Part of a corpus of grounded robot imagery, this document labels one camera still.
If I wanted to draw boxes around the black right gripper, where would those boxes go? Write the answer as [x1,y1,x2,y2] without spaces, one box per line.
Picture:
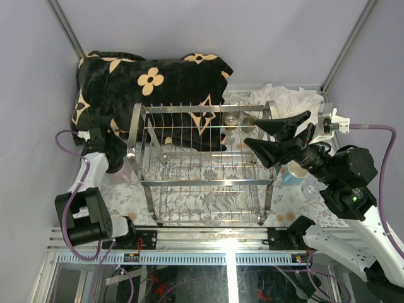
[242,109,337,184]

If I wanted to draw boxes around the olive beige mug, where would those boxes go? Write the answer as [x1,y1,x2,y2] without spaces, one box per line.
[241,116,256,133]

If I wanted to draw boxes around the light blue mug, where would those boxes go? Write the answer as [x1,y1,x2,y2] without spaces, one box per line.
[282,161,309,186]

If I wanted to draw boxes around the clear glass tumbler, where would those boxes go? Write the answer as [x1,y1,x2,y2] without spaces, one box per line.
[301,175,320,199]

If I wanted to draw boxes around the stainless steel dish rack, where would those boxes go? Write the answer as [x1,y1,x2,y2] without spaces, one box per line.
[127,103,278,225]

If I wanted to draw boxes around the pink mug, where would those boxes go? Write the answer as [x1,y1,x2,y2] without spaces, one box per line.
[105,158,132,184]

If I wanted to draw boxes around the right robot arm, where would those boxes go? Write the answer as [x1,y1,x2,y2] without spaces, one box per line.
[245,111,403,297]

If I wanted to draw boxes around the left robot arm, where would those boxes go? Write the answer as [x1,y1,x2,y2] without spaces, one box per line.
[55,126,138,249]

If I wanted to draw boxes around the white crumpled cloth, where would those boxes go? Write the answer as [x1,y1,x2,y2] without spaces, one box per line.
[249,83,324,118]

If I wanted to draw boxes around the floral patterned table mat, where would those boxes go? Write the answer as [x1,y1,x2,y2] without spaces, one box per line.
[99,92,345,228]

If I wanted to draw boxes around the black floral plush blanket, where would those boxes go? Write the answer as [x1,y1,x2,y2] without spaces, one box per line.
[70,50,233,172]

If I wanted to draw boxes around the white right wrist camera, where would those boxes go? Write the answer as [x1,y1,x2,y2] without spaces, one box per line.
[312,103,350,143]

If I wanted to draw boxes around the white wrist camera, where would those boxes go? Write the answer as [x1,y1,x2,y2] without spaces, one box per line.
[77,126,105,150]
[312,103,350,143]

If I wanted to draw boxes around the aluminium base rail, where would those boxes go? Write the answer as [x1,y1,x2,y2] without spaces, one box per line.
[47,225,388,266]

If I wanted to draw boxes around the right aluminium frame post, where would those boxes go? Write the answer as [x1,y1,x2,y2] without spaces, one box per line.
[321,0,380,95]

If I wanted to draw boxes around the aluminium frame post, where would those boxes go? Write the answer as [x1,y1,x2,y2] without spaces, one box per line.
[46,0,85,59]
[321,0,380,95]

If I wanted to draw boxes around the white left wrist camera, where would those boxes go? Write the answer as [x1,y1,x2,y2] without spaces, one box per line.
[77,126,105,150]

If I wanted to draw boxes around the left aluminium frame post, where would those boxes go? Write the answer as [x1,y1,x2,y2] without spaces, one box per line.
[46,0,85,59]

